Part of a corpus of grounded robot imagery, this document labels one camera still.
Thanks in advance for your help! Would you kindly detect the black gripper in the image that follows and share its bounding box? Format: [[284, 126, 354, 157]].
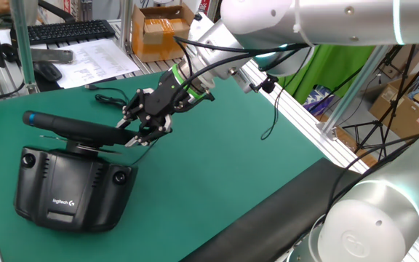
[[116, 68, 196, 148]]

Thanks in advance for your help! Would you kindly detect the black racing steering wheel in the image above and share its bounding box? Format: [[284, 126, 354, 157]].
[[22, 111, 140, 156]]

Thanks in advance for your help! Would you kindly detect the black Logitech wheel base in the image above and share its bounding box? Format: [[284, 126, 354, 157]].
[[13, 146, 139, 234]]

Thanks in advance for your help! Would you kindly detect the white printed paper sheet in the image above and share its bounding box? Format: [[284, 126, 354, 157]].
[[51, 38, 140, 90]]

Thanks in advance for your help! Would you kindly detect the taped cardboard box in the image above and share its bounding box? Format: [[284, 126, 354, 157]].
[[131, 3, 196, 63]]

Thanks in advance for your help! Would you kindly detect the green table mat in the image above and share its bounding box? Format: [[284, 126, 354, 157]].
[[0, 71, 329, 262]]

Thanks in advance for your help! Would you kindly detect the black mouse pad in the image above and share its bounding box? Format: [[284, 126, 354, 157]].
[[33, 74, 119, 92]]

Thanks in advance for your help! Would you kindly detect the black computer mouse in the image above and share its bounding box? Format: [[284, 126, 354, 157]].
[[33, 60, 63, 82]]

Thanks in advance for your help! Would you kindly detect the silver metal plate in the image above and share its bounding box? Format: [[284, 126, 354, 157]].
[[30, 48, 74, 65]]

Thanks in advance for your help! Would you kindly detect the black computer keyboard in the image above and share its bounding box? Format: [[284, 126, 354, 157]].
[[10, 19, 116, 47]]

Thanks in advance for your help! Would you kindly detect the black chair armrest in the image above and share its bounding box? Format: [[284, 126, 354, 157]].
[[25, 0, 76, 23]]

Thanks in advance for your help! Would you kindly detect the black foam strip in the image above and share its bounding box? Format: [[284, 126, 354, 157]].
[[180, 156, 363, 262]]

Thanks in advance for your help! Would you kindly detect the blue patterned bag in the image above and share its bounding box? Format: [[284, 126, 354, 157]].
[[302, 85, 336, 116]]

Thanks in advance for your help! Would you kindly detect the bright green curtain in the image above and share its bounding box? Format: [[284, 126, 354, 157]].
[[278, 43, 376, 105]]

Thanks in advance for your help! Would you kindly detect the open cardboard box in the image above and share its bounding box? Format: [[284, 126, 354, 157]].
[[368, 68, 419, 138]]

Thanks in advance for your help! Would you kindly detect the thin black USB cable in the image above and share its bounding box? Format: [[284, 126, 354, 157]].
[[84, 84, 159, 167]]

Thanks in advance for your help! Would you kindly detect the aluminium frame post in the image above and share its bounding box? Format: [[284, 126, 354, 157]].
[[316, 43, 392, 141], [9, 0, 38, 94], [118, 0, 134, 52]]

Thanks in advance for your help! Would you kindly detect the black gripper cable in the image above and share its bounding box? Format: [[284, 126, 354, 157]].
[[172, 34, 316, 141]]

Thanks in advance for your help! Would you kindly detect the aluminium table frame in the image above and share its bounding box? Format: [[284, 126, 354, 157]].
[[0, 20, 419, 262]]

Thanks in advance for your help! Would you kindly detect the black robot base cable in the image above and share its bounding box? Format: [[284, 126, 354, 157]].
[[325, 134, 414, 219]]

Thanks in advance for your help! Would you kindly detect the black camera tripod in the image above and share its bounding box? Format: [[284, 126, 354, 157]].
[[342, 43, 419, 156]]

